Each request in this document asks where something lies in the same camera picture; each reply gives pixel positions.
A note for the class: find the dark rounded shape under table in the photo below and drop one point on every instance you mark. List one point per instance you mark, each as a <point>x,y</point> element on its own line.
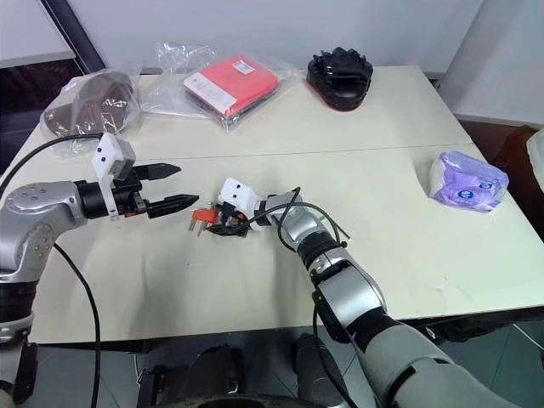
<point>314,365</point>
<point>204,370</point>

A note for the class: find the purple tissue pack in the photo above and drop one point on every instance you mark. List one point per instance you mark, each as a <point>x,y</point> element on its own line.
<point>467,185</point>

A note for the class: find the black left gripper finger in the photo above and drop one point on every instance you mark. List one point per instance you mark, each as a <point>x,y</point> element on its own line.
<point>161,171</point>
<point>172,205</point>

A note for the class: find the red hex key holder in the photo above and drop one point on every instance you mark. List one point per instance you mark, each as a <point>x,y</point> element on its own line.
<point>205,215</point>

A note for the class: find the brown cap in plastic bag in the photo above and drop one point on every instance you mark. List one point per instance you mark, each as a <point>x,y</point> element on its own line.
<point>100,100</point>

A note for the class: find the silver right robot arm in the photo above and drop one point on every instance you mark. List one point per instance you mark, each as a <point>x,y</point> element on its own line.
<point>348,293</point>

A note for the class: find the white board panel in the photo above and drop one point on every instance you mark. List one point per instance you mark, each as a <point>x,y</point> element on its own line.
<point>30,30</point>

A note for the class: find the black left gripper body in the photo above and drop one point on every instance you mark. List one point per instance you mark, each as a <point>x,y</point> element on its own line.
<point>127,200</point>

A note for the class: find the white object at table side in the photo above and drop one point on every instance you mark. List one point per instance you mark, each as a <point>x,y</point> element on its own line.
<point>537,157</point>

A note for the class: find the black sandal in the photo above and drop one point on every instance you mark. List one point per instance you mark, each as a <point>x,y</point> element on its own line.
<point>340,81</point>

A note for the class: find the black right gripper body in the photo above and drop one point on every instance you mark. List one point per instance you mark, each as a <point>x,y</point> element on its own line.
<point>234,219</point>

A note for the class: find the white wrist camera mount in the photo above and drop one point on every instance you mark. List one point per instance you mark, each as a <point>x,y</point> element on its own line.
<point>238,193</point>
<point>109,151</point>

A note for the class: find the small metal hex key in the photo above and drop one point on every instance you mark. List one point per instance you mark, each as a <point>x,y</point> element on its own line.
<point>190,226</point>
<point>201,229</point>

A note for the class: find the red box in plastic bag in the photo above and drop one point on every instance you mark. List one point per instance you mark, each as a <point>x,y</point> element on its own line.
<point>229,85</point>

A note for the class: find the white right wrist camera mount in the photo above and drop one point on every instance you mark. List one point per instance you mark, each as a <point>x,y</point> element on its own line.
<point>238,193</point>

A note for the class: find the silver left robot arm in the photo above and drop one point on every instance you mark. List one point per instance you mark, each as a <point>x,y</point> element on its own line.
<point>40,212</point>

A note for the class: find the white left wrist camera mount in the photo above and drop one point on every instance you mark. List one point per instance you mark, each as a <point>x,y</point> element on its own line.
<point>109,151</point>

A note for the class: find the black upright post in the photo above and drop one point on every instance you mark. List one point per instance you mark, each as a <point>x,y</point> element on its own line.
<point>78,34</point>

